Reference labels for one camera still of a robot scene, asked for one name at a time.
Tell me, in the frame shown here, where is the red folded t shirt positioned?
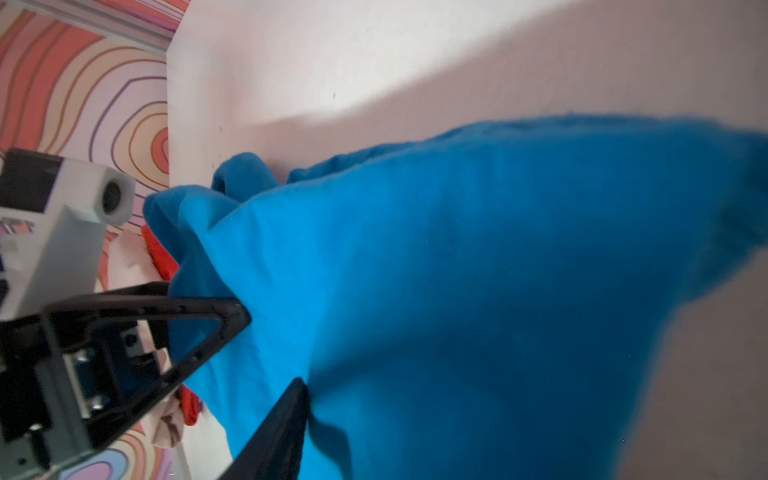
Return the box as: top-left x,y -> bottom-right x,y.
141,225 -> 202,426

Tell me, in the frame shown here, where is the blue t shirt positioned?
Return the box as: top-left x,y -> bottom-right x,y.
143,116 -> 767,479

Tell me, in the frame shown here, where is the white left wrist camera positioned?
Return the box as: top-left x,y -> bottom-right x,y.
1,149 -> 136,321

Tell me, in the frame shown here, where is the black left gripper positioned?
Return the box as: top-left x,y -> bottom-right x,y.
1,294 -> 250,479

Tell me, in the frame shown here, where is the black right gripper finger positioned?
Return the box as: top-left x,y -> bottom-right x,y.
219,378 -> 310,480

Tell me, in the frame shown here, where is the aluminium corner frame post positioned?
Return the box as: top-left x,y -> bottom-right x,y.
17,0 -> 174,55

